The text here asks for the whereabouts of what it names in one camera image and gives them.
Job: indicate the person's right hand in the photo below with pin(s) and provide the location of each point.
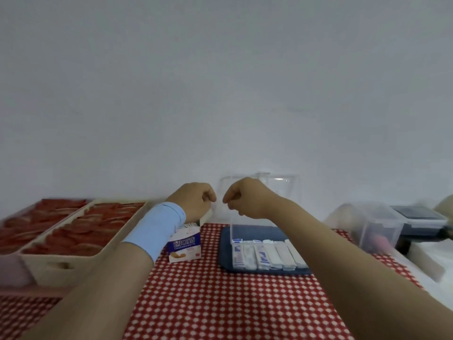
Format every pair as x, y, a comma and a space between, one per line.
253, 200

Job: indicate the person's left hand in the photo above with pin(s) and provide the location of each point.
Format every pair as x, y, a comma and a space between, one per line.
193, 201

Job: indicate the clear storage box blue base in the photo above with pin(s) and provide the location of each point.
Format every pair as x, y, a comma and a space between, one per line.
247, 231

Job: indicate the blue white cardboard box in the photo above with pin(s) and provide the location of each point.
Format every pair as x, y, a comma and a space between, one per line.
184, 246

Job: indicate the row of bandage stacks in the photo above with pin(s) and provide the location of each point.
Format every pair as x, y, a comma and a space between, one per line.
279, 256

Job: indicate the person's left forearm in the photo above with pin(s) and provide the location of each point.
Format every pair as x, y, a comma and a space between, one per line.
88, 300

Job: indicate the person's right forearm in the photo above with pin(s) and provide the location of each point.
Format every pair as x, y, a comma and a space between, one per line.
354, 279

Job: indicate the light blue wristband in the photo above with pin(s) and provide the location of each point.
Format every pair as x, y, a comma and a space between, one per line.
155, 230

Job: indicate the pile of red packets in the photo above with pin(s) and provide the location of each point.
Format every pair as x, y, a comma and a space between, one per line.
81, 230
28, 219

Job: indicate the clear plastic container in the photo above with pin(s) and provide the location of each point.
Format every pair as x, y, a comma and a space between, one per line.
375, 223

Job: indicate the cream perforated plastic basket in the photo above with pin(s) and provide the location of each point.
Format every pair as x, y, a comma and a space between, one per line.
53, 270

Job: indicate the black flat object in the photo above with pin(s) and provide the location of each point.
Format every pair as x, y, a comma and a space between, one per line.
417, 212

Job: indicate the pink plastic tray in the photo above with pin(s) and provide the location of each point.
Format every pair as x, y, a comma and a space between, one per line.
28, 291

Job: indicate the beige round object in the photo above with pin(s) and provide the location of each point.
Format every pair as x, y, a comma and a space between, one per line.
446, 207

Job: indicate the pink perforated plastic basket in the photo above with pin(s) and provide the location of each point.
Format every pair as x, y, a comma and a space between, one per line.
10, 272

